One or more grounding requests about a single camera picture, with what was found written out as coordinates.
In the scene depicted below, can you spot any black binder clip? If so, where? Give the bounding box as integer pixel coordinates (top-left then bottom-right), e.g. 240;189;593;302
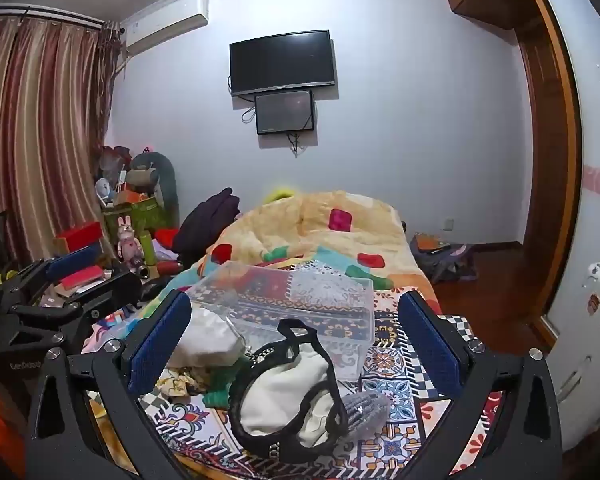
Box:
276;319;326;356

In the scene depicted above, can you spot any grey plush toy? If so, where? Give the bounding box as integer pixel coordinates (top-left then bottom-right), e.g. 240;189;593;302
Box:
130;152;178;211

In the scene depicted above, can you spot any yellow plush patchwork blanket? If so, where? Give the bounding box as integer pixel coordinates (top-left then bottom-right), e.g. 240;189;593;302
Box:
185;190;431;306

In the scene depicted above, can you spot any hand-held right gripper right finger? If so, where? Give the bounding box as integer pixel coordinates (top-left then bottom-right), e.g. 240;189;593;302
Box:
395;291;564;480

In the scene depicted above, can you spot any wooden door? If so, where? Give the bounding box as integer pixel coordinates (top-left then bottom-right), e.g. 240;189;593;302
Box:
516;30;583;348

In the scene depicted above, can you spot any dark purple garment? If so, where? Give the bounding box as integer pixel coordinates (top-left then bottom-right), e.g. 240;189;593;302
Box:
172;187;241;266

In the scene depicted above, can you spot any grey sock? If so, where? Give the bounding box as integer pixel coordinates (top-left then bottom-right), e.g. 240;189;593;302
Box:
340;390;393;443

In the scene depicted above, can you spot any pink rabbit toy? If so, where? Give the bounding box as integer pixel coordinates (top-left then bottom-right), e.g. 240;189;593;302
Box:
117;215;143;266

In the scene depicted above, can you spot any green bottle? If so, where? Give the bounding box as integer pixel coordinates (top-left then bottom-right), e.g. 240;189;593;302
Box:
139;232;157;267

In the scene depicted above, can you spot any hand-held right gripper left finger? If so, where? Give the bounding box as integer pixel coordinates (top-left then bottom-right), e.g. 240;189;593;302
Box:
26;290;193;480

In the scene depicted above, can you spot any yellow-green fuzzy item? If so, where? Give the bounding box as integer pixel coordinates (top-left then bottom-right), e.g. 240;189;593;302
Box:
262;187;301;205

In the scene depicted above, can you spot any clear plastic storage box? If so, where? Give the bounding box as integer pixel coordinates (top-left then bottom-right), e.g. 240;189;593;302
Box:
187;260;376;383

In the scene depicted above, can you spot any colourful patterned bed sheet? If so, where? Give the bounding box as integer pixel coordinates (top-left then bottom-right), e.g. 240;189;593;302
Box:
87;285;511;480

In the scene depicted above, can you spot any green knitted cloth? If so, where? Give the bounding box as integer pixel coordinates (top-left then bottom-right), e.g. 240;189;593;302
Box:
202;355;246;408

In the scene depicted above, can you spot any white air conditioner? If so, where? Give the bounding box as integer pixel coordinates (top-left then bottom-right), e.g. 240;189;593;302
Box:
120;0;210;56

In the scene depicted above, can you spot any pile of papers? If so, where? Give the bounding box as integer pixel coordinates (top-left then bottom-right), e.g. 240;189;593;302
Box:
40;280;106;311

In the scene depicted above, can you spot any red book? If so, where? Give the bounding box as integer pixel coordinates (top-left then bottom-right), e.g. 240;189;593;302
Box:
60;265;106;291

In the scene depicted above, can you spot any green paper bag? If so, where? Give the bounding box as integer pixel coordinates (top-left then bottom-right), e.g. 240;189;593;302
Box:
102;197;173;241

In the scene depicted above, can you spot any floral patterned cloth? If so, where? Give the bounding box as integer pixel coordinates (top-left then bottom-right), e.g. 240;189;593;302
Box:
155;365;211;401

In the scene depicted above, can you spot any small black wall monitor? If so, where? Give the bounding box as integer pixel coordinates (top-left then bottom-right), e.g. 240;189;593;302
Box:
255;90;316;135

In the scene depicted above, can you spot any wall-mounted black television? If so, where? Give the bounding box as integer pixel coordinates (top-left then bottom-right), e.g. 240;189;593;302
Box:
229;30;337;97

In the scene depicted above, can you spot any red box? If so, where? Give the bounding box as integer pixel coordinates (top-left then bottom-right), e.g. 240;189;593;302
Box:
55;221;103;253

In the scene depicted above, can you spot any striped red curtain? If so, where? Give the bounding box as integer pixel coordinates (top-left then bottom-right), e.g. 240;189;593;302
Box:
0;5;123;271

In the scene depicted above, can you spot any black beaded band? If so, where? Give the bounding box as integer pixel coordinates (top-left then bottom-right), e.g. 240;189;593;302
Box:
228;342;350;463

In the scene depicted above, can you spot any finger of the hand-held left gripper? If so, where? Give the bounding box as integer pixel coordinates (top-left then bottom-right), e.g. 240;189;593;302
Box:
0;245;104;306
10;274;143;356

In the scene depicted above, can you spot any white cabinet with stickers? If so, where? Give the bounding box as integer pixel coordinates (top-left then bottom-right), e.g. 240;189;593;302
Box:
545;252;600;453

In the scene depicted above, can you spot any grey backpack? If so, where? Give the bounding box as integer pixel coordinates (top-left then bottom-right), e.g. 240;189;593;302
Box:
410;232;478;286

